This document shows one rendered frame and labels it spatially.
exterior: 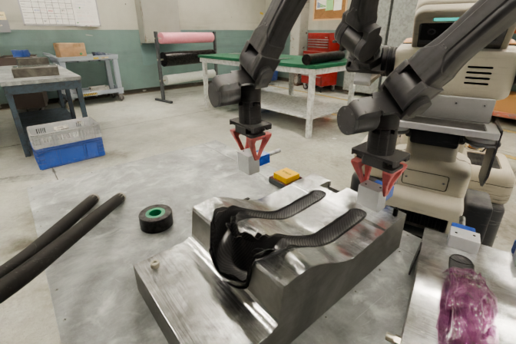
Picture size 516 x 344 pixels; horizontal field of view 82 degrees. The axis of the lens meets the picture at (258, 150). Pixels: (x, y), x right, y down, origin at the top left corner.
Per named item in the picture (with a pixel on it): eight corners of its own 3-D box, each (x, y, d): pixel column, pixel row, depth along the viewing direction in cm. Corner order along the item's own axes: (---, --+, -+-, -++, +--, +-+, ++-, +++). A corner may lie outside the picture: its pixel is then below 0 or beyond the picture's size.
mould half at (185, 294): (311, 200, 86) (315, 157, 81) (399, 246, 68) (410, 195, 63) (137, 289, 56) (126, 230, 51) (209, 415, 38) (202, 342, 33)
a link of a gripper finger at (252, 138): (252, 166, 74) (250, 130, 71) (235, 157, 80) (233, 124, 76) (272, 159, 78) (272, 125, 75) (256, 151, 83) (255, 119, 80)
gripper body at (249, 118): (252, 136, 71) (251, 105, 68) (229, 126, 79) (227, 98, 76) (272, 130, 75) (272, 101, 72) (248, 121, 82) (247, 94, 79)
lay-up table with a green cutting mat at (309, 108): (247, 98, 602) (246, 45, 564) (355, 123, 441) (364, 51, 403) (200, 107, 529) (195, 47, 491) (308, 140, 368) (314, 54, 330)
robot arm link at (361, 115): (437, 100, 51) (409, 65, 55) (385, 108, 47) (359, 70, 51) (395, 139, 61) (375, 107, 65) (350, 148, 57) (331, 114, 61)
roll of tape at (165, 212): (150, 238, 70) (148, 226, 69) (134, 224, 75) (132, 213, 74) (179, 223, 76) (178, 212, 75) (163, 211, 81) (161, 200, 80)
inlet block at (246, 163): (274, 156, 89) (273, 139, 87) (286, 161, 85) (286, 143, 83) (238, 169, 82) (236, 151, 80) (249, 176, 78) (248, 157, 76)
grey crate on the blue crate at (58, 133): (93, 128, 345) (90, 116, 340) (103, 137, 316) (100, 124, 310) (29, 140, 309) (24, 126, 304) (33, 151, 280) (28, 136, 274)
